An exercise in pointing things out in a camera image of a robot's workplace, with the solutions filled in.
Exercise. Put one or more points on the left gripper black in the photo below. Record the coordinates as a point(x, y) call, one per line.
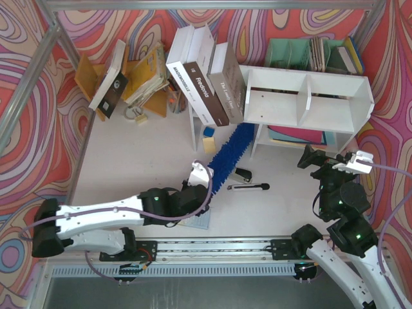
point(199, 196)

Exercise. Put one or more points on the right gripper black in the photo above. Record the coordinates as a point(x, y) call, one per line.
point(324, 168)

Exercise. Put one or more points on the blue microfiber duster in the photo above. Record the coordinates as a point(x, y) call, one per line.
point(226, 159)

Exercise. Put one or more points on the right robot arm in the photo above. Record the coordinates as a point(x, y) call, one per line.
point(368, 283)

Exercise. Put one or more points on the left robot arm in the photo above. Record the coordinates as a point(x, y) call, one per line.
point(108, 227)

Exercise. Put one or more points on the white bookshelf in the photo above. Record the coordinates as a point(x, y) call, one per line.
point(339, 104)

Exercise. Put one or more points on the coloured paper stack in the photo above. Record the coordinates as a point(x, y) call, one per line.
point(319, 139)

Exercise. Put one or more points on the calculator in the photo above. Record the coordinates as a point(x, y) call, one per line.
point(197, 222)

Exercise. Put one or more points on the pink toy pig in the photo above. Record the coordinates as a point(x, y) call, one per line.
point(352, 146)

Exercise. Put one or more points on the yellow sticky note pad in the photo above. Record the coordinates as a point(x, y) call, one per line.
point(209, 145)

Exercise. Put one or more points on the beige black stapler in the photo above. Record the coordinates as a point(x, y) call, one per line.
point(241, 175)

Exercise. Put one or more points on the white box cutter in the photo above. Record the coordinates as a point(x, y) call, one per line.
point(249, 187)

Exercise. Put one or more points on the blue small box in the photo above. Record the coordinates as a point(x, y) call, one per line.
point(208, 132)

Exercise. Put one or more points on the green desk organizer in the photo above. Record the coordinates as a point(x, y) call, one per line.
point(316, 54)

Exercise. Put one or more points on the grey Lonely Ones book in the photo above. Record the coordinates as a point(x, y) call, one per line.
point(228, 82)

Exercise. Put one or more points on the yellow books stack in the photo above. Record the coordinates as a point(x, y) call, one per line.
point(146, 77)

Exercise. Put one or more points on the brown Fredonia book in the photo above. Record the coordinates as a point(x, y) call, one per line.
point(205, 102)

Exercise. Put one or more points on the black white book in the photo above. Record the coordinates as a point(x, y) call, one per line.
point(111, 83)

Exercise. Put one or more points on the white Mademoiselle book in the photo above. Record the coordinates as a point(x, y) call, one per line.
point(176, 59)

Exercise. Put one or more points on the yellow wooden book rack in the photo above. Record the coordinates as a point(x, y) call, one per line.
point(87, 75)

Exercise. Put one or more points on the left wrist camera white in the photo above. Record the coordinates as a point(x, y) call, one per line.
point(200, 175)

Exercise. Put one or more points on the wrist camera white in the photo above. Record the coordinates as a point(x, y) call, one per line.
point(359, 163)
point(200, 175)

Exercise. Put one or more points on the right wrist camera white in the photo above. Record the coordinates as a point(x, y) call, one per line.
point(359, 163)

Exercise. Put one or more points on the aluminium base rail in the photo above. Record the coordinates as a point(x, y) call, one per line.
point(210, 258)

